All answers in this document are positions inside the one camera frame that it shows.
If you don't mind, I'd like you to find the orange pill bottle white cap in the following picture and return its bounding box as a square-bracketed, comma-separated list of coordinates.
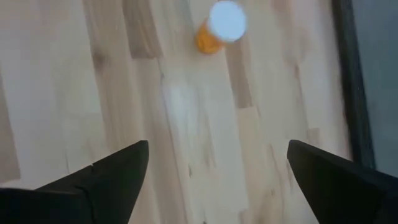
[195, 0, 248, 55]

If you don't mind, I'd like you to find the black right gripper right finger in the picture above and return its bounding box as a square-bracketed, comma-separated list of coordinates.
[286, 139, 398, 224]

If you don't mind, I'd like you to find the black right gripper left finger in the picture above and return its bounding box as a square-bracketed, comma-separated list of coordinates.
[37, 140, 150, 224]

